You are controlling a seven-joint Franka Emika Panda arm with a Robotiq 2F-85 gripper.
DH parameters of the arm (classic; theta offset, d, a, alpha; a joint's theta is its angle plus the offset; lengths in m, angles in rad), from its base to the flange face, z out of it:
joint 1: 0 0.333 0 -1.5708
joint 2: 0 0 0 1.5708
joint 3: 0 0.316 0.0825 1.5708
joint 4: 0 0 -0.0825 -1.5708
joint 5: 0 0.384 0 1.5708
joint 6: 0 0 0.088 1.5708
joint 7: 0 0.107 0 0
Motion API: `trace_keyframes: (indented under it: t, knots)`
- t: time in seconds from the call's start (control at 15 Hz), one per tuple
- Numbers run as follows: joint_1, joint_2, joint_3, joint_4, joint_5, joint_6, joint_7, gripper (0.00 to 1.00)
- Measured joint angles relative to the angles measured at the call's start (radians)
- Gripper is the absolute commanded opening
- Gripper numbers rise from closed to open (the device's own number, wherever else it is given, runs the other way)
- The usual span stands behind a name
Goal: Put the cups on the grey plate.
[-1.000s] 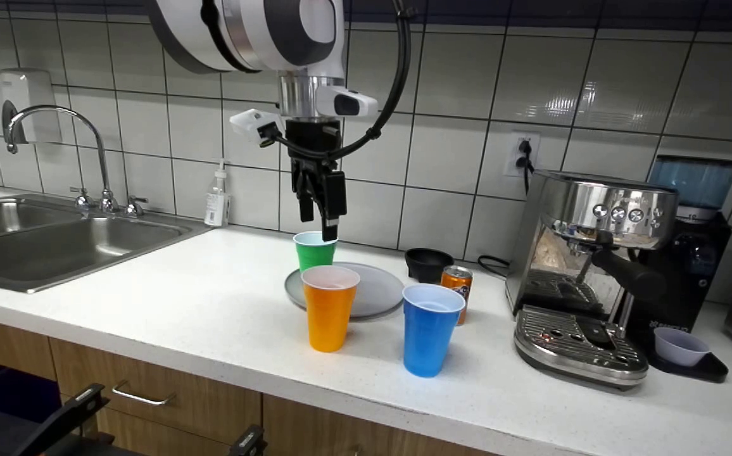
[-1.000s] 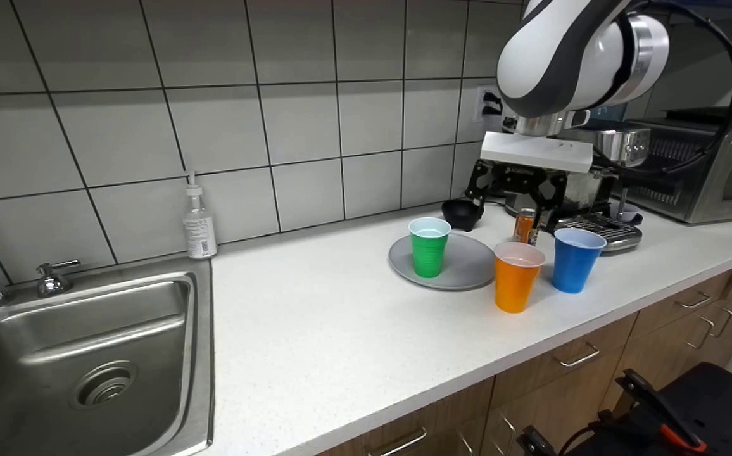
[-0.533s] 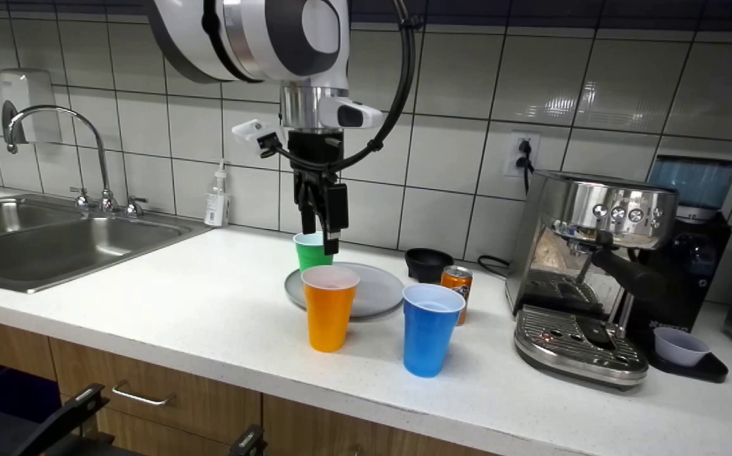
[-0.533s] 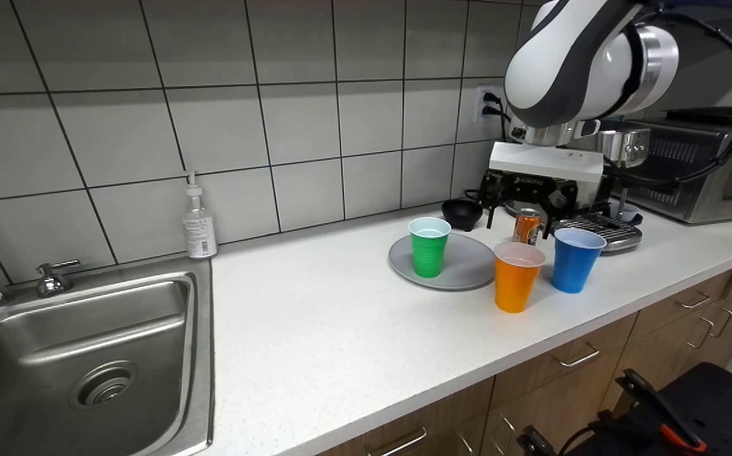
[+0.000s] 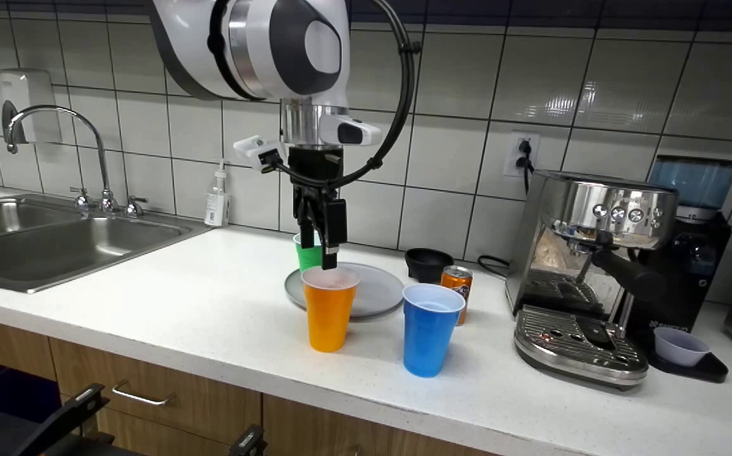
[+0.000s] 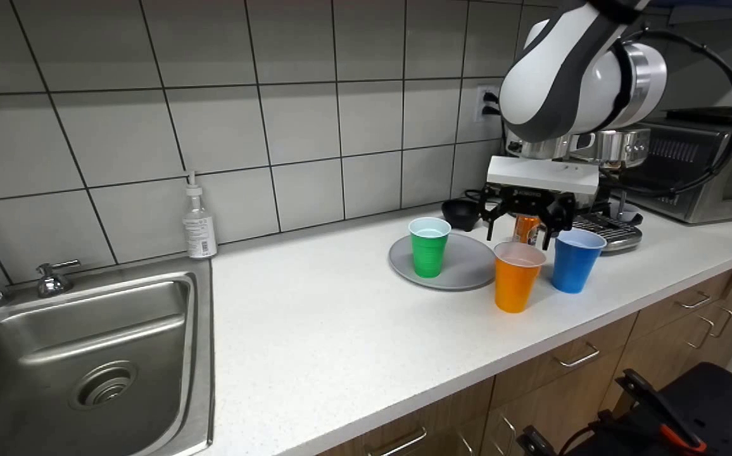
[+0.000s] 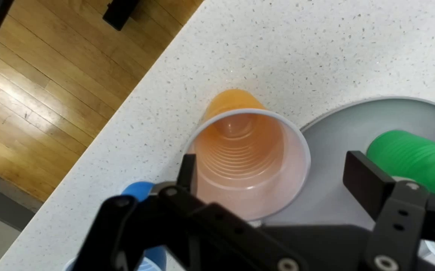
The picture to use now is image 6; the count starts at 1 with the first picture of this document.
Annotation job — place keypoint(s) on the green plastic cup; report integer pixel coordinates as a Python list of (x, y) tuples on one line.
[(429, 254)]

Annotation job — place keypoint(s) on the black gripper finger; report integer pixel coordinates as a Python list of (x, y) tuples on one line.
[(560, 219), (496, 216)]

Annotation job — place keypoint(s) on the stainless steel sink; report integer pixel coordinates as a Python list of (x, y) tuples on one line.
[(87, 363)]

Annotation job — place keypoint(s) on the stainless espresso machine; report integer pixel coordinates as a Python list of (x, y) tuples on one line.
[(622, 148)]

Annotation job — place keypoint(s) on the blue plastic cup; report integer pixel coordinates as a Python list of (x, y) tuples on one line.
[(574, 267)]

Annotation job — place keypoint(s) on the clear soap pump bottle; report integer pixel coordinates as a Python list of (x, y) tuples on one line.
[(198, 230)]

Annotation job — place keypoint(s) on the orange soda can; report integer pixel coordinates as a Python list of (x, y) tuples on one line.
[(527, 229)]

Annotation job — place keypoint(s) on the grey round plate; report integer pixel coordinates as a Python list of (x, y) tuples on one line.
[(469, 267)]

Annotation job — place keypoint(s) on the orange plastic cup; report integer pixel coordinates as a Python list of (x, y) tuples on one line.
[(518, 282)]

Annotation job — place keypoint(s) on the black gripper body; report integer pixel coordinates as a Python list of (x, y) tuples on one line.
[(531, 200)]

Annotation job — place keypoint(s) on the black cart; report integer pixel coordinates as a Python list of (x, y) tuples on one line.
[(702, 413)]

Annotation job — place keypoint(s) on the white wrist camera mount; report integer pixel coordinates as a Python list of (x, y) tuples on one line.
[(544, 175)]

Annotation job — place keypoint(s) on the wall power outlet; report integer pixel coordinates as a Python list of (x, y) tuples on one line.
[(489, 102)]

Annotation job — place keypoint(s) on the small black bowl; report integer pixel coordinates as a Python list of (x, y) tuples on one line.
[(461, 216)]

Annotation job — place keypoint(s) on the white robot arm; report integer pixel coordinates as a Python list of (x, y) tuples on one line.
[(569, 76)]

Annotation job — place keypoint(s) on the wooden base cabinet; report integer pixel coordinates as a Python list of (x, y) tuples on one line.
[(551, 395)]

